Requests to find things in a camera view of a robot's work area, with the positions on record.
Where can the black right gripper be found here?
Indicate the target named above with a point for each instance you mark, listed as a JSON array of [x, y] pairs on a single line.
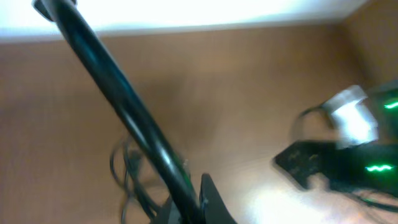
[[367, 166]]

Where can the black speckled left gripper right finger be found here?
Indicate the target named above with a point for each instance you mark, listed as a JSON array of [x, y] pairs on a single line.
[[212, 205]]

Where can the black speckled left gripper left finger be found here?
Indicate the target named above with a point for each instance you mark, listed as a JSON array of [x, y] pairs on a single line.
[[169, 213]]

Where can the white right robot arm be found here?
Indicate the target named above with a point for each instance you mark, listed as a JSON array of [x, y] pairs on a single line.
[[356, 126]]

